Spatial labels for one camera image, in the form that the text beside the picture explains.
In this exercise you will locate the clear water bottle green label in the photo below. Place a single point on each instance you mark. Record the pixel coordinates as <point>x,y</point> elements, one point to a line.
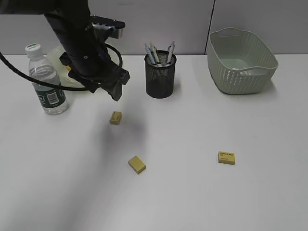
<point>53,101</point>

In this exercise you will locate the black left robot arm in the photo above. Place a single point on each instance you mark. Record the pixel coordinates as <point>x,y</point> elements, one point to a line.
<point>40,7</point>

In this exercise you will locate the blue clear retractable pen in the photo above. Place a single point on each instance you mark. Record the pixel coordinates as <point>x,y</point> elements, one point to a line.
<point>149,53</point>

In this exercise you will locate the white waste paper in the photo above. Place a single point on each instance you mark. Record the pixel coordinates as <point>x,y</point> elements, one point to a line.
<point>249,72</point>

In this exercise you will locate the grey white retractable pen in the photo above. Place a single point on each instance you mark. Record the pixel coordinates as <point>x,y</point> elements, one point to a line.
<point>170,53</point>

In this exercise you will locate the pale green plastic basket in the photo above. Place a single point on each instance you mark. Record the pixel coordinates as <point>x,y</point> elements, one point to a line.
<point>234,48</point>

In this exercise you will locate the cream green retractable pen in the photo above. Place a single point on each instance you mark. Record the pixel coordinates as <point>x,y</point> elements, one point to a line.
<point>155,55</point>

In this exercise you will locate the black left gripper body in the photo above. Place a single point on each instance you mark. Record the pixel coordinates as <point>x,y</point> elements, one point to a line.
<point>86,51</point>

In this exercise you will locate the black mesh pen holder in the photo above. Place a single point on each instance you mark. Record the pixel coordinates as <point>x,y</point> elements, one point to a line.
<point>160,80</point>

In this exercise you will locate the yellow eraser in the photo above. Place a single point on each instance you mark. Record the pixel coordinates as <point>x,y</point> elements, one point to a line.
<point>115,118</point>
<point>137,164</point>
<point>226,158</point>

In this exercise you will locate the pale green wavy glass plate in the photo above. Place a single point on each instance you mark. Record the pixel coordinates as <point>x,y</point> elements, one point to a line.
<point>54,58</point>

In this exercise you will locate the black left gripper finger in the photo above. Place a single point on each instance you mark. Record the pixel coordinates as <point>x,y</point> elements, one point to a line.
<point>114,89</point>

